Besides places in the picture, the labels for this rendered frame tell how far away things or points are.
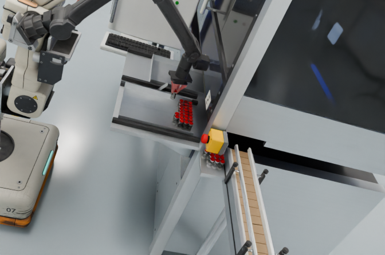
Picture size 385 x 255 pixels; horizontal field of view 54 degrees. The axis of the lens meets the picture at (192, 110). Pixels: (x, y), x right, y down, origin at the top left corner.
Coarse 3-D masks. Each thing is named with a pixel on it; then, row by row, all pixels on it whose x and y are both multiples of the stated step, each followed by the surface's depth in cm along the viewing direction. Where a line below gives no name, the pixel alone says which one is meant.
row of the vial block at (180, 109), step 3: (180, 99) 185; (180, 102) 183; (177, 105) 186; (180, 105) 181; (177, 108) 184; (180, 108) 179; (177, 111) 183; (180, 111) 177; (180, 114) 176; (180, 117) 174; (183, 117) 174; (180, 120) 172; (183, 120) 173; (177, 123) 175; (180, 123) 172; (177, 126) 174; (180, 126) 173
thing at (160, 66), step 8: (152, 56) 212; (160, 56) 214; (152, 64) 204; (160, 64) 213; (168, 64) 216; (176, 64) 217; (152, 72) 204; (160, 72) 207; (192, 72) 218; (200, 72) 221; (152, 80) 193; (160, 80) 201; (168, 80) 203; (192, 80) 212; (200, 80) 214; (184, 88) 196; (192, 88) 205; (200, 88) 208; (200, 96) 200
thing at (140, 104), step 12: (132, 84) 184; (132, 96) 182; (144, 96) 185; (156, 96) 188; (168, 96) 189; (180, 96) 189; (120, 108) 166; (132, 108) 174; (144, 108) 177; (156, 108) 181; (168, 108) 184; (132, 120) 165; (144, 120) 165; (156, 120) 174; (168, 120) 176; (180, 132) 170; (192, 132) 170
